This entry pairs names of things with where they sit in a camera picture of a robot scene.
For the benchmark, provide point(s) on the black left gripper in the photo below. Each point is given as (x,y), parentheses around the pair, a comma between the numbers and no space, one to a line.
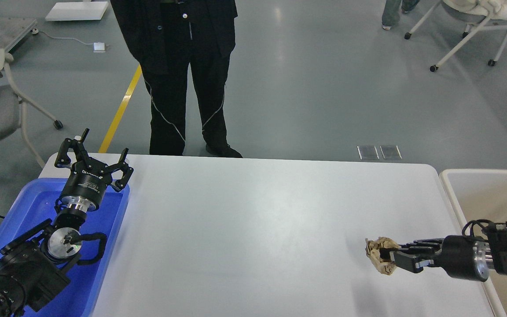
(88,180)

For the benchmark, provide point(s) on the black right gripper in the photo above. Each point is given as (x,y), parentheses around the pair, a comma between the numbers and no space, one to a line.
(460,257)

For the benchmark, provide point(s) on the brown paper ball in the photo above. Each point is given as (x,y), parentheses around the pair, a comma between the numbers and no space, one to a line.
(383,265)

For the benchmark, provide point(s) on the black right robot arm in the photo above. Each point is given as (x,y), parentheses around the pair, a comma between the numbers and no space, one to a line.
(495,234)

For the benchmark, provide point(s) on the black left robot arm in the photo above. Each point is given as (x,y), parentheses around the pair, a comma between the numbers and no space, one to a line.
(34,265)

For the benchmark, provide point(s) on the blue plastic tray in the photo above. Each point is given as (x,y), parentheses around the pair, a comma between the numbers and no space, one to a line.
(34,204)

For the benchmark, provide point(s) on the beige plastic bin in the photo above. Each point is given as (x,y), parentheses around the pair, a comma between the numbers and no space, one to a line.
(481,194)

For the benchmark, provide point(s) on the right metal floor plate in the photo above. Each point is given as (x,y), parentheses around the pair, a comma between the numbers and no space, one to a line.
(391,152)

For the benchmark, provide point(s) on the metal floor plate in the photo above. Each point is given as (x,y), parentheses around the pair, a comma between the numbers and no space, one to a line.
(368,153)
(391,152)

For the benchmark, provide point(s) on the left metal floor plate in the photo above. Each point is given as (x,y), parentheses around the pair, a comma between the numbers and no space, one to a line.
(368,153)

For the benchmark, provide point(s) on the person in black clothes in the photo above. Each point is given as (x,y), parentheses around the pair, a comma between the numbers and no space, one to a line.
(169,38)

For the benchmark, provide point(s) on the white flat board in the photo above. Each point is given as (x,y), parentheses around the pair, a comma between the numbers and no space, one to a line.
(77,11)

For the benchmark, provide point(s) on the grey metal platform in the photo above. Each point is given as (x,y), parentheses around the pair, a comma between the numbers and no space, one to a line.
(14,30)

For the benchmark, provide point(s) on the person in grey jeans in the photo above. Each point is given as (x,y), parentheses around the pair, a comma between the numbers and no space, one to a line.
(392,10)

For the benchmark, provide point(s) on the white rolling chair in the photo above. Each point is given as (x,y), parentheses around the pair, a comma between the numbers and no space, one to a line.
(478,15)

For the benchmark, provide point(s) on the white power adapter with cable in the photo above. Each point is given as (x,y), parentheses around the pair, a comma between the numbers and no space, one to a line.
(97,47)

